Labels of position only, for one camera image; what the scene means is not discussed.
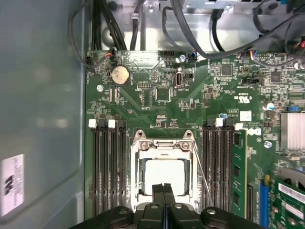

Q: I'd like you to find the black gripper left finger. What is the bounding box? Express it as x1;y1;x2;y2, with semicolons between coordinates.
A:
69;183;165;229

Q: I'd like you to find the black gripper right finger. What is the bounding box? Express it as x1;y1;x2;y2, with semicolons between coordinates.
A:
164;182;264;229

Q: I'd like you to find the silver CPU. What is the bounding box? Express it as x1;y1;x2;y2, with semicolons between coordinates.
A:
142;158;189;197

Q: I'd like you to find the locking lever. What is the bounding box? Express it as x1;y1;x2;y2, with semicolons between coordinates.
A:
190;139;214;208

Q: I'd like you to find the metal socket cover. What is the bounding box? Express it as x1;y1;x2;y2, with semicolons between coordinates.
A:
130;139;199;212

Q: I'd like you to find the CPU socket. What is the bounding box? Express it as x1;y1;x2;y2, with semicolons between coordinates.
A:
130;129;200;213

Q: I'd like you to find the RAM slot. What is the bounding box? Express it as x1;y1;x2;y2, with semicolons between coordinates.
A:
202;117;214;208
222;118;234;213
118;118;128;208
97;118;109;215
108;118;118;210
88;118;100;217
213;118;224;210

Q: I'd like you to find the green RAM stick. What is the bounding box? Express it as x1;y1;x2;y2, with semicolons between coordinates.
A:
231;123;249;219

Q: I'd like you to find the black expansion slot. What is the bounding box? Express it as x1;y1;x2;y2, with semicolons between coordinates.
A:
247;183;254;220

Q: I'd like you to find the green motherboard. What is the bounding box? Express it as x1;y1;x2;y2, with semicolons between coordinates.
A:
84;49;305;229

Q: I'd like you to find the blue expansion slot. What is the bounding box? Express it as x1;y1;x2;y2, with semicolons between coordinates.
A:
259;175;271;229

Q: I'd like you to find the graphics card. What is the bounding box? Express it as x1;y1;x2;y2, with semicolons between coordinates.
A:
269;167;305;229

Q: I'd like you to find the coin cell battery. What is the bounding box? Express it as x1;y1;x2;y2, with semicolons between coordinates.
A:
109;65;131;86

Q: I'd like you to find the silver chipset heatsink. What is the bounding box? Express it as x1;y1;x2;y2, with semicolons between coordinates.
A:
279;113;305;151

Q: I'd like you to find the white case sticker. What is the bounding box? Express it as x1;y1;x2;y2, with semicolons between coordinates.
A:
0;153;25;217

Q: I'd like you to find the black PC case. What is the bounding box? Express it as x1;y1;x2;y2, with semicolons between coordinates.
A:
0;0;305;229

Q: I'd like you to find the black wire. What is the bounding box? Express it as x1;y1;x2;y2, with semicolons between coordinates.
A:
68;0;115;65
130;0;145;51
170;0;305;60
209;4;231;52
102;0;127;51
92;0;102;51

